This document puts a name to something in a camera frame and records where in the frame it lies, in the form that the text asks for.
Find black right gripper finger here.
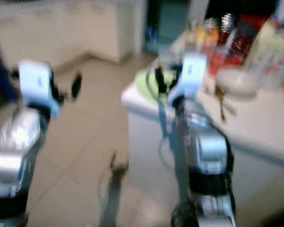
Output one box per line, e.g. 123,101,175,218
145,67,164,101

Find blue fabric object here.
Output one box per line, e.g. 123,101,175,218
0,33,21,104

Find light green plate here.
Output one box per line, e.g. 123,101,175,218
134,68,177,103

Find orange snack bag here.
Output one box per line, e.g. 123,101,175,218
185,18,220,50

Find brown spoon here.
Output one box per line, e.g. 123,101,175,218
208,86,238,122

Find cream kitchen cabinets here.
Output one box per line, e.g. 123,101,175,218
0,0,145,71

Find white bowl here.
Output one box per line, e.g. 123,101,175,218
215,66,264,99

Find red snack package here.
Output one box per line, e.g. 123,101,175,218
207,14,268,79

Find white table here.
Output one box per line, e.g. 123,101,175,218
120,28,284,223

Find pale printed carton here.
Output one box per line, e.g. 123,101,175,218
245,18,284,90

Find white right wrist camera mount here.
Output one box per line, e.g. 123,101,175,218
167,52,209,108

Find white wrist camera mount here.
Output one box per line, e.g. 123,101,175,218
18,59,56,117
167,52,209,108

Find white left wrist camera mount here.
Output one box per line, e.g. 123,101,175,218
18,59,56,117

